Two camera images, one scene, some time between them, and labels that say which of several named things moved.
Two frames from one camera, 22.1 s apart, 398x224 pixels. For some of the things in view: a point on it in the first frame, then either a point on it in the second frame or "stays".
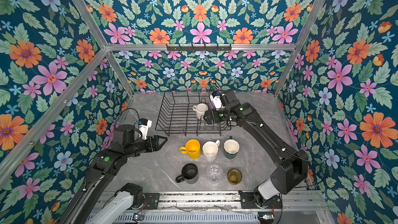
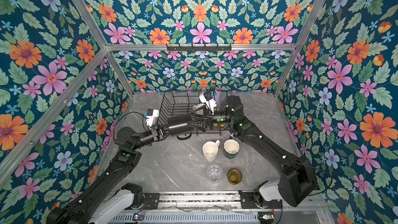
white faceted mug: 210,150 stays
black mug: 189,173 to 179,124
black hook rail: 192,48 stays
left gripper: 157,146 to 158,133
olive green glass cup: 234,176 stays
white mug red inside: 200,109 stays
